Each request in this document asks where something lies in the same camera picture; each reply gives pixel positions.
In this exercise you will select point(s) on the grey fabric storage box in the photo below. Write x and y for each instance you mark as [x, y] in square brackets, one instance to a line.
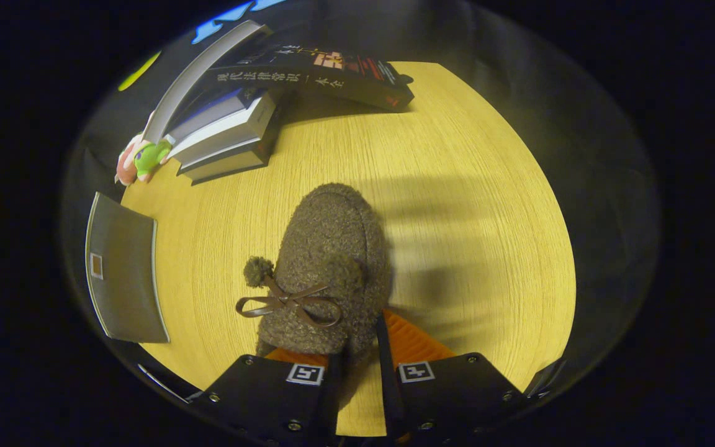
[125, 267]

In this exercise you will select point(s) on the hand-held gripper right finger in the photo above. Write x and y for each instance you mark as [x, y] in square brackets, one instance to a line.
[388, 385]

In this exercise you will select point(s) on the black leaning book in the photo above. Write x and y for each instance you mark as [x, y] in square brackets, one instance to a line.
[332, 77]

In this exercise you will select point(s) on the black cover book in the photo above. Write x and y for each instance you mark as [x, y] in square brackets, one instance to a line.
[227, 164]

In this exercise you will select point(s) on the brown fuzzy shoe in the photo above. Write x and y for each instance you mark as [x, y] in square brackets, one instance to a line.
[332, 230]

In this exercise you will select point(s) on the thick white book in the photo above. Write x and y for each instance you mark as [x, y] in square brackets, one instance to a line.
[239, 127]

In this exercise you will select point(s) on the pink star plush toy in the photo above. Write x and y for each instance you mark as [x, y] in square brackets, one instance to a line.
[146, 158]

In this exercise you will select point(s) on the watermelon plush toy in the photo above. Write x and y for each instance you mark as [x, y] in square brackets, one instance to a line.
[123, 172]

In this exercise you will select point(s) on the blue book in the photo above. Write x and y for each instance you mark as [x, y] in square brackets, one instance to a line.
[221, 108]

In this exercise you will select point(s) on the white leaning book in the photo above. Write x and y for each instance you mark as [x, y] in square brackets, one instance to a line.
[202, 68]

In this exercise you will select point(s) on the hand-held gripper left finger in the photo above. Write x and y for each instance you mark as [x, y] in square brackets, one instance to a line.
[332, 397]

